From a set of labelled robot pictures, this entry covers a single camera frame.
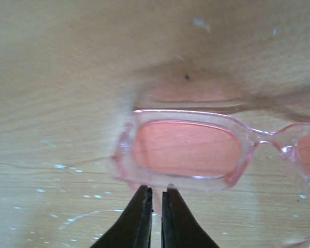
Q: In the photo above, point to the pink transparent sunglasses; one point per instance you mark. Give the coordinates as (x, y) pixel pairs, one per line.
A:
(245, 187)

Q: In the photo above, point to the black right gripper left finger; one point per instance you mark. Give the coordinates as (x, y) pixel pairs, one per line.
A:
(133, 227)

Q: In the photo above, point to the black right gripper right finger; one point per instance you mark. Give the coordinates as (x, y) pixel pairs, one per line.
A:
(180, 222)

